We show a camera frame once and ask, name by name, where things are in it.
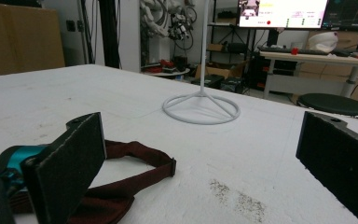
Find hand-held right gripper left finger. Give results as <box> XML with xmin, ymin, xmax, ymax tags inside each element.
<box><xmin>21</xmin><ymin>111</ymin><xmax>107</xmax><ymax>224</ymax></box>

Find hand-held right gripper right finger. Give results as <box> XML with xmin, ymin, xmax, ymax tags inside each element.
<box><xmin>296</xmin><ymin>110</ymin><xmax>358</xmax><ymax>224</ymax></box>

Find dark red cloth with strap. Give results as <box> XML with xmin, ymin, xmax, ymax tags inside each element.
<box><xmin>9</xmin><ymin>139</ymin><xmax>177</xmax><ymax>224</ymax></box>

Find black round stool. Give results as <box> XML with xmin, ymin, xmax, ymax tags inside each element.
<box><xmin>296</xmin><ymin>92</ymin><xmax>358</xmax><ymax>121</ymax></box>

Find beige desk with white legs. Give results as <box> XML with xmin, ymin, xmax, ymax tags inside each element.
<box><xmin>259</xmin><ymin>50</ymin><xmax>358</xmax><ymax>101</ymax></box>

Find black keyboard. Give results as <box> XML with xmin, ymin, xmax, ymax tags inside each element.
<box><xmin>258</xmin><ymin>46</ymin><xmax>351</xmax><ymax>58</ymax></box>

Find brown cardboard panel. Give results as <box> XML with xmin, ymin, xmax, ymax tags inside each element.
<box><xmin>0</xmin><ymin>2</ymin><xmax>66</xmax><ymax>78</ymax></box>

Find round white low table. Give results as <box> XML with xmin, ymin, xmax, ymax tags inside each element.
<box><xmin>143</xmin><ymin>67</ymin><xmax>191</xmax><ymax>77</ymax></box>

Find dark computer monitor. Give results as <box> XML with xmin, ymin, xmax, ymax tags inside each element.
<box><xmin>322</xmin><ymin>0</ymin><xmax>358</xmax><ymax>31</ymax></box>

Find black pillar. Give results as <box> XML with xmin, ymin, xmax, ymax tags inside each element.
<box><xmin>98</xmin><ymin>0</ymin><xmax>121</xmax><ymax>69</ymax></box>

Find open cardboard box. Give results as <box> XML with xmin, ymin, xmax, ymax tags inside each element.
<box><xmin>195</xmin><ymin>62</ymin><xmax>248</xmax><ymax>80</ymax></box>

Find black box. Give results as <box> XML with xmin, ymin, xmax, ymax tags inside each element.
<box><xmin>191</xmin><ymin>74</ymin><xmax>226</xmax><ymax>90</ymax></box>

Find bright computer monitor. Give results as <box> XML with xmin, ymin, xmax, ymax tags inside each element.
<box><xmin>238</xmin><ymin>0</ymin><xmax>329</xmax><ymax>29</ymax></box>

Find black metal shelf rack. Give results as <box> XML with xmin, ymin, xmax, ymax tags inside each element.
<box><xmin>209</xmin><ymin>0</ymin><xmax>255</xmax><ymax>64</ymax></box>

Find white stand with ring base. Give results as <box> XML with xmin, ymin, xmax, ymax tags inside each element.
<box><xmin>162</xmin><ymin>0</ymin><xmax>241</xmax><ymax>126</ymax></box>

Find white robot parts with cables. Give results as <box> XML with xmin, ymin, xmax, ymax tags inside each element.
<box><xmin>139</xmin><ymin>0</ymin><xmax>198</xmax><ymax>42</ymax></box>

